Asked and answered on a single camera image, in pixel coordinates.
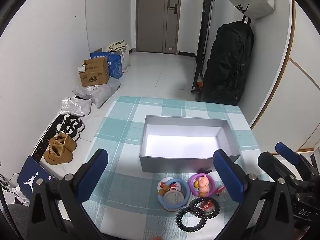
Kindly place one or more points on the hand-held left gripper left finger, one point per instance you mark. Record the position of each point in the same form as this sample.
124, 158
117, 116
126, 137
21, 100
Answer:
93, 177

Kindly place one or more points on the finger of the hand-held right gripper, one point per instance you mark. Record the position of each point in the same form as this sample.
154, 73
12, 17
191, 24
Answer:
287, 150
268, 163

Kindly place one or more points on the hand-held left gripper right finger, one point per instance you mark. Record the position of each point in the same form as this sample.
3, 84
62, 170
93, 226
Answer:
228, 177

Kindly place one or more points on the grey cardboard box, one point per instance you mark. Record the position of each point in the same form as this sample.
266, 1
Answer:
180, 163

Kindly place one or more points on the round cartoon print badge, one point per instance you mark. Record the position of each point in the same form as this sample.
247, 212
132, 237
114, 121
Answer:
172, 186

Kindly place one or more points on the round grey badge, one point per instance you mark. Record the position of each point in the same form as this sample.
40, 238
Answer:
173, 200

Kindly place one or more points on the brown suede boot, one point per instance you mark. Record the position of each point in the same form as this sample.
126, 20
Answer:
68, 142
58, 155

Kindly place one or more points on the black and white sneaker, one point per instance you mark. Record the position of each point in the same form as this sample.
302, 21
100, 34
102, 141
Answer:
67, 131
73, 122

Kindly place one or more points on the teal plaid tablecloth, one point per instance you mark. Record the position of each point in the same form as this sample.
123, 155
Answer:
125, 130

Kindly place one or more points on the black marbled board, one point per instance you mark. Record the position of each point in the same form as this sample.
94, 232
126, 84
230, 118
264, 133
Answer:
46, 140

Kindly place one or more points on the blue shoe box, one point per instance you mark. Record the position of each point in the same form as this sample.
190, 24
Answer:
32, 177

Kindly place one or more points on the silver plastic mailer bag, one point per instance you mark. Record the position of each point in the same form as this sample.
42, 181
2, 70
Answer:
75, 106

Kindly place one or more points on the white power strip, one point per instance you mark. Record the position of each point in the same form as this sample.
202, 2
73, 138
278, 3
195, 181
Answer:
18, 193

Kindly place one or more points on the grey plastic mailer bag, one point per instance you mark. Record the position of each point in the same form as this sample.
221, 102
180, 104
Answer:
102, 92

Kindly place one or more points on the grey upholstered seat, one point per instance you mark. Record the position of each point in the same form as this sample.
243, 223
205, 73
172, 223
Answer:
17, 220

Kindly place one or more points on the small orange object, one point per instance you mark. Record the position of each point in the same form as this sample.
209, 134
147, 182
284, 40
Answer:
199, 85

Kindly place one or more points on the brown cardboard box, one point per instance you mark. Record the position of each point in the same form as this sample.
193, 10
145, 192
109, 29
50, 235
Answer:
95, 73

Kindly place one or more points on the large black backpack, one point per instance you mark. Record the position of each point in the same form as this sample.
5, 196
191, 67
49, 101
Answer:
227, 65

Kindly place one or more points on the blue cardboard box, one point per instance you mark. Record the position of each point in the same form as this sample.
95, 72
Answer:
115, 66

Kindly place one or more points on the white tote bag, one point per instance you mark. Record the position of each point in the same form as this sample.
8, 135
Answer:
125, 57

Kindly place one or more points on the beige cloth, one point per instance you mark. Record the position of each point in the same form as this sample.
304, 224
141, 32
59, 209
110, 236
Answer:
115, 46

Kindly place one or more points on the black metal rack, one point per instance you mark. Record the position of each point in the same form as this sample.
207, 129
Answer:
203, 30

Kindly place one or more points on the grey door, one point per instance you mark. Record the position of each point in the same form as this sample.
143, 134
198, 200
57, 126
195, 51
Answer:
152, 17

